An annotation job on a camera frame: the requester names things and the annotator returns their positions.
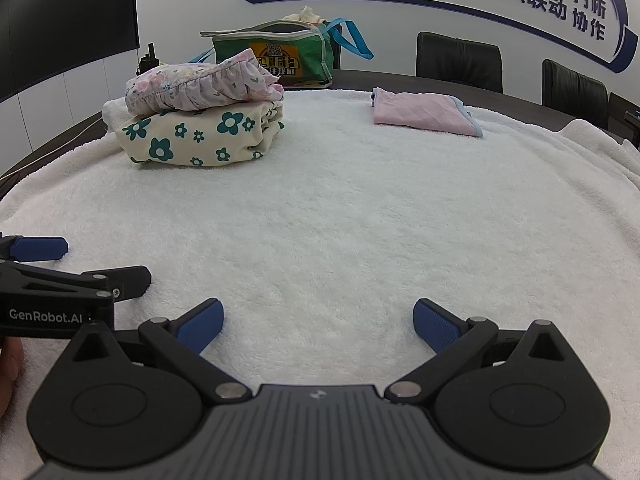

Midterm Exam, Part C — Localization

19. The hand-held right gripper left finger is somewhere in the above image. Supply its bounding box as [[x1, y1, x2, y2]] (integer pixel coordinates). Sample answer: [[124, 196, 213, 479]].
[[70, 297, 253, 405]]

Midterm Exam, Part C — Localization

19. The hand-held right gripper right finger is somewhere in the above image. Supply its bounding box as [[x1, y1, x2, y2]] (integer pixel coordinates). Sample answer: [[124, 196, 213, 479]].
[[385, 297, 576, 405]]

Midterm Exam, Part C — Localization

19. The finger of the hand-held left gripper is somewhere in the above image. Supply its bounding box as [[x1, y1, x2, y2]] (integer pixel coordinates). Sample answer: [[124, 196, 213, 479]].
[[0, 262, 152, 305], [0, 236, 69, 264]]

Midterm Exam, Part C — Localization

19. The pink floral garment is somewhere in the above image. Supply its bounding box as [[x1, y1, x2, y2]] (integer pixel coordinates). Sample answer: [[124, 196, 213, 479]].
[[124, 48, 286, 115]]

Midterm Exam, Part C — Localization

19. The person's left hand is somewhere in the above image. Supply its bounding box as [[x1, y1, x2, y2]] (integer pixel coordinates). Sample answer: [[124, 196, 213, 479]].
[[0, 337, 24, 421]]

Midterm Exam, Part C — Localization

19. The white fluffy towel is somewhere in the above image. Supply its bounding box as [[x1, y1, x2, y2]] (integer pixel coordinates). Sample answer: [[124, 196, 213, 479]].
[[0, 87, 640, 480]]

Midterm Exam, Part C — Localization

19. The cream green flower print garment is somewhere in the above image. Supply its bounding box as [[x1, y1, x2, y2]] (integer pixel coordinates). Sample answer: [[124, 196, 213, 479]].
[[114, 100, 286, 168]]

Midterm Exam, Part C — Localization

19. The pink cloth with blue edge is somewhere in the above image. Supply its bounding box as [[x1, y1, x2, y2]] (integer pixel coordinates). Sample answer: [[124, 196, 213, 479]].
[[371, 87, 485, 138]]

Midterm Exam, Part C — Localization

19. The black walkie-talkie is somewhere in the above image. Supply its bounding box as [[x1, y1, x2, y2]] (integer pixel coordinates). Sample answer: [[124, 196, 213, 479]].
[[137, 42, 164, 74]]

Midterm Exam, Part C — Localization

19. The cream cloth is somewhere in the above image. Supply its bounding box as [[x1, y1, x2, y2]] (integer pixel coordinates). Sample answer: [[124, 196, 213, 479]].
[[286, 6, 327, 25]]

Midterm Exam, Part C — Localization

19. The white cable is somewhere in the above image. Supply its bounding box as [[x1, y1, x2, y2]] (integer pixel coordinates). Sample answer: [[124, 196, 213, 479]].
[[0, 120, 104, 182]]

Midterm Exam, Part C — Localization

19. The black wall screen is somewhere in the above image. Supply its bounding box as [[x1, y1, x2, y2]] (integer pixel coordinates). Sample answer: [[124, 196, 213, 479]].
[[0, 0, 141, 104]]

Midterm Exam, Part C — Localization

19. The green bag with blue strap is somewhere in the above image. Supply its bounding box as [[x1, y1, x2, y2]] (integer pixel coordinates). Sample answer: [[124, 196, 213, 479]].
[[192, 17, 375, 91]]

